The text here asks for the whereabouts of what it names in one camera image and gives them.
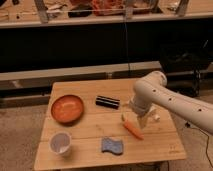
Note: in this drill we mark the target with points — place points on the black striped box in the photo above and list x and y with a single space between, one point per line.
107 102

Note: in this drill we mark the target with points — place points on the white paper cup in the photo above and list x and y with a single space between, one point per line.
60 144

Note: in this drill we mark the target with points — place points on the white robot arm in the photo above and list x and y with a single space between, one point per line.
151 89

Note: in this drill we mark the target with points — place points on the orange bowl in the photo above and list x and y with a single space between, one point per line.
67 109

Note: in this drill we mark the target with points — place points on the wooden shelf bench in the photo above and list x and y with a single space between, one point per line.
43 13

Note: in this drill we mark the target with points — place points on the blue sponge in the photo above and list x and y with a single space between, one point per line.
115 147

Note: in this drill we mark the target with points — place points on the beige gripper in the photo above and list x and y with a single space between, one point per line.
143 120

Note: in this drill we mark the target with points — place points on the white plastic bottle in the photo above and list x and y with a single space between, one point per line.
156 117

